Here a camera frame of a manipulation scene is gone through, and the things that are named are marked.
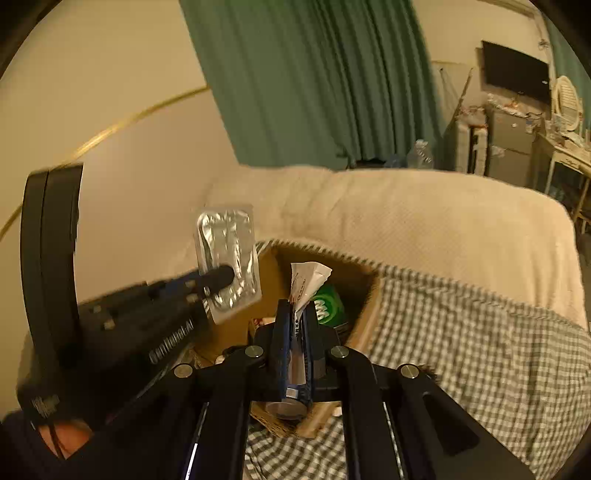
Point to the silver foil packet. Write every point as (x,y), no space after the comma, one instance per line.
(226,240)

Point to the white dressing table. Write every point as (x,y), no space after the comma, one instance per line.
(568,157)

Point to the brown cardboard box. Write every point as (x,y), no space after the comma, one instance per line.
(364,323)

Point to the grey checked cloth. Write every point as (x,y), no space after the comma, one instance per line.
(438,323)

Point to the grey storage cabinet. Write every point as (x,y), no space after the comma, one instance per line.
(508,138)

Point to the clear water bottle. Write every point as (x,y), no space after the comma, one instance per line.
(420,154)

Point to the narrow green curtain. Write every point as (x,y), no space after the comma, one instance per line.
(570,55)

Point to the black wall television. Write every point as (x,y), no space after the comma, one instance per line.
(512,71)

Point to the wide green curtain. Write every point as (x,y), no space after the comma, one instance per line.
(300,69)

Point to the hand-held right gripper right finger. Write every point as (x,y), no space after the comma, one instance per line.
(318,341)

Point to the person's left hand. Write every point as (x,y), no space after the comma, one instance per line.
(64,438)

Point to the beige textured blanket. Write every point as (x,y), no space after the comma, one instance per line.
(415,217)

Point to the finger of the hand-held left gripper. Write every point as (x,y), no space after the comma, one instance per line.
(219,279)

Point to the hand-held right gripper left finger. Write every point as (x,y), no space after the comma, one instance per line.
(281,350)

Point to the white low cabinet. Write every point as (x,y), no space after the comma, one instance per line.
(461,143)

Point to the green square box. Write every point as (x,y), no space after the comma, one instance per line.
(332,309)

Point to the white and blue sachet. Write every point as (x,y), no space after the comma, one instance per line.
(302,286)

